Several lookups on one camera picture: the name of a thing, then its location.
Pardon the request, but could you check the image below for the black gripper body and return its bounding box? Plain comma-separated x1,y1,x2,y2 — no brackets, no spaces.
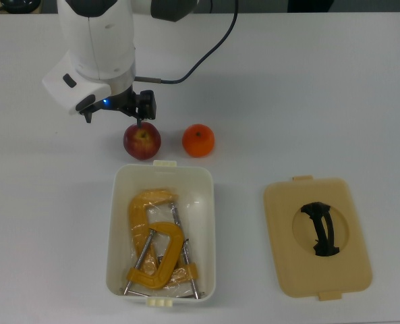
96,86,159,121

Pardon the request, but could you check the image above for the red apple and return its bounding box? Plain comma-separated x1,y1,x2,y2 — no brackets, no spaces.
123,121,162,161

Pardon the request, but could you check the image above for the orange fruit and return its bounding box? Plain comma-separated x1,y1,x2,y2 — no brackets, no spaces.
181,124,216,159

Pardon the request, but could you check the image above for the white plastic container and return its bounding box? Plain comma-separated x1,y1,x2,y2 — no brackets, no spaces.
105,159,218,308

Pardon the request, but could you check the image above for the beige container lid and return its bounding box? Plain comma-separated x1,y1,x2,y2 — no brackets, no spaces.
262,175,374,302

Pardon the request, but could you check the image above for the large yellow C-clamp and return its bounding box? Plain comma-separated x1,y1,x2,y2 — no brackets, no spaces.
127,190,206,300

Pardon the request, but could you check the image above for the dark object beyond table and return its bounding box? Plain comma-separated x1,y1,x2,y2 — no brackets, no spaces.
0,0,41,13

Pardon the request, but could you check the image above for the small yellow C-clamp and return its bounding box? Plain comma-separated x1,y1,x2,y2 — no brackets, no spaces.
119,221,185,296

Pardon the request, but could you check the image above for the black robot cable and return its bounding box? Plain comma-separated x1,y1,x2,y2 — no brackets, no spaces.
134,0,239,84

